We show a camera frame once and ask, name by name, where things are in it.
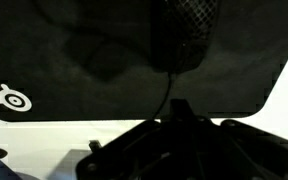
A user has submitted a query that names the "black mouse cable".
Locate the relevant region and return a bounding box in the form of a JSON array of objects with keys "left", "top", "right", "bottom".
[{"left": 150, "top": 72, "right": 177, "bottom": 122}]

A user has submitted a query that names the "black computer mouse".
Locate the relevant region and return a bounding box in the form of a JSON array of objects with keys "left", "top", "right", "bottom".
[{"left": 150, "top": 0, "right": 221, "bottom": 74}]

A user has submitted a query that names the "black mouse pad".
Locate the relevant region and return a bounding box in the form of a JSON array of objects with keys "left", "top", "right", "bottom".
[{"left": 0, "top": 0, "right": 288, "bottom": 122}]

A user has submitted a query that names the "white desk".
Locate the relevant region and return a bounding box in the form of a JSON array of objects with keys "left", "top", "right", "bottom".
[{"left": 0, "top": 61, "right": 288, "bottom": 180}]

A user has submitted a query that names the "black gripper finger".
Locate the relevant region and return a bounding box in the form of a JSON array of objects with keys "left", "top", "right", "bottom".
[{"left": 170, "top": 99, "right": 196, "bottom": 120}]

